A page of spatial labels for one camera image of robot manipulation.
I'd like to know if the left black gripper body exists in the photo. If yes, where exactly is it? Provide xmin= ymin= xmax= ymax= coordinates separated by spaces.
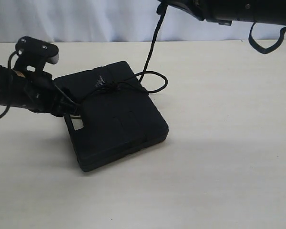
xmin=21 ymin=70 xmax=67 ymax=117

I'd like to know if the black cord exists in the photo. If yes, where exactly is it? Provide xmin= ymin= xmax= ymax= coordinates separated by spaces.
xmin=69 ymin=4 xmax=169 ymax=120

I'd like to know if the black plastic carrying case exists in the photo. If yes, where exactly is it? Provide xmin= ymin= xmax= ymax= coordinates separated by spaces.
xmin=55 ymin=61 xmax=169 ymax=172

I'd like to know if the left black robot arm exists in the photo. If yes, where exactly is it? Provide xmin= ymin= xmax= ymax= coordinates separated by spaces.
xmin=0 ymin=65 xmax=79 ymax=117

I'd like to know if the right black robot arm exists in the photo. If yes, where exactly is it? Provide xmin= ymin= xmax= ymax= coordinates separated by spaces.
xmin=163 ymin=0 xmax=286 ymax=25

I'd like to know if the white curtain backdrop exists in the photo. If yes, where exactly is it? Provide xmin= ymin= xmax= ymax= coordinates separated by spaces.
xmin=0 ymin=0 xmax=286 ymax=44

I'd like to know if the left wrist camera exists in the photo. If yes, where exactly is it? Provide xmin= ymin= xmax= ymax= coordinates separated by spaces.
xmin=14 ymin=36 xmax=59 ymax=72

